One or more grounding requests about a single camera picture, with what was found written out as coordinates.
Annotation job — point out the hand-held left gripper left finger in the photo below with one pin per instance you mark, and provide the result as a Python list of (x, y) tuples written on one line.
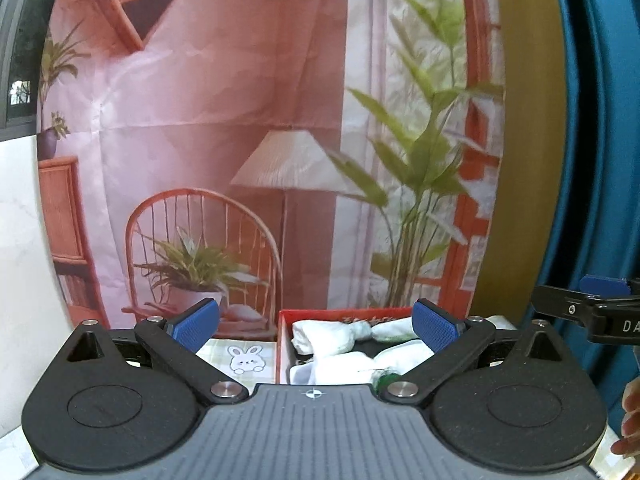
[(197, 325)]

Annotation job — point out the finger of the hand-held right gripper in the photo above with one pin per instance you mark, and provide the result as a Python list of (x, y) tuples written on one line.
[(560, 302), (605, 286)]

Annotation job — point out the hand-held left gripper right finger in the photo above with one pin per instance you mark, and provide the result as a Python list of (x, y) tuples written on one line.
[(435, 327)]

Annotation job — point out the white green tissue packet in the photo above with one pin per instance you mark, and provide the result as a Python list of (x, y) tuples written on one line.
[(395, 330)]

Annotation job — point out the red strawberry print box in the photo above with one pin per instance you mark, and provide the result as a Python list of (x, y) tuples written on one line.
[(282, 340)]

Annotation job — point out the black eye mask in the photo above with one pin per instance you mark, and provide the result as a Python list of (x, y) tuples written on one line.
[(302, 360)]

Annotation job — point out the person's right hand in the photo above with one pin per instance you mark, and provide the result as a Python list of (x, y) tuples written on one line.
[(632, 420)]

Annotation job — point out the green checked tablecloth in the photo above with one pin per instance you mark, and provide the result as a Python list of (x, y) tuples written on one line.
[(220, 360)]

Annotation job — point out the blue curtain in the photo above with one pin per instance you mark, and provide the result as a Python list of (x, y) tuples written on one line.
[(600, 110)]

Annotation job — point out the dark window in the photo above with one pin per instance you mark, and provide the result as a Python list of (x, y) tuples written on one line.
[(15, 35)]

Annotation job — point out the printed room scene wall poster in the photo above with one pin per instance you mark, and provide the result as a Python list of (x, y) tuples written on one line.
[(225, 85)]

